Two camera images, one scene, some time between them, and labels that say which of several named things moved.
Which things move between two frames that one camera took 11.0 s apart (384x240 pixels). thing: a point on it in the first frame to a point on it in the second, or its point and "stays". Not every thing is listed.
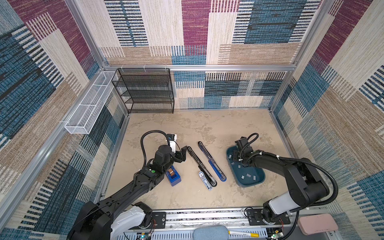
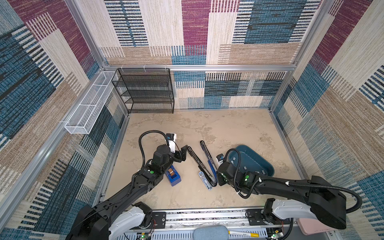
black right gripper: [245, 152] to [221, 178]
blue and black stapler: [217, 170] stays
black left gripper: [178, 158] stays
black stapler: [207, 174] stays
